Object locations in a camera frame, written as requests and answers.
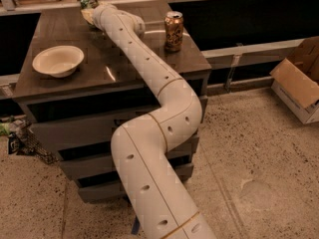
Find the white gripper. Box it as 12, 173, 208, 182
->
81, 4, 117, 31

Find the orange soda can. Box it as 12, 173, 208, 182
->
164, 11, 183, 52

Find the wire basket with clutter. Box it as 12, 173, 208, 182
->
0, 117, 58, 164

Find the blue tape cross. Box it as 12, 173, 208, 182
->
131, 217, 141, 235

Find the middle grey drawer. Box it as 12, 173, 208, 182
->
59, 134, 199, 180

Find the grey drawer cabinet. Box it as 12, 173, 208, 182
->
14, 0, 210, 189

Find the bottom grey drawer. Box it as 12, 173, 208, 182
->
78, 162, 194, 202

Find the white bowl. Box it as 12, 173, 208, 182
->
32, 46, 84, 78

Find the top grey drawer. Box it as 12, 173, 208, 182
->
30, 94, 202, 151

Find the cardboard box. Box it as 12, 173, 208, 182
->
270, 37, 319, 124

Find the grey drawer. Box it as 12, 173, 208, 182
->
30, 94, 202, 151
59, 134, 199, 180
78, 162, 194, 202

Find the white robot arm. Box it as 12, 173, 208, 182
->
82, 4, 216, 239

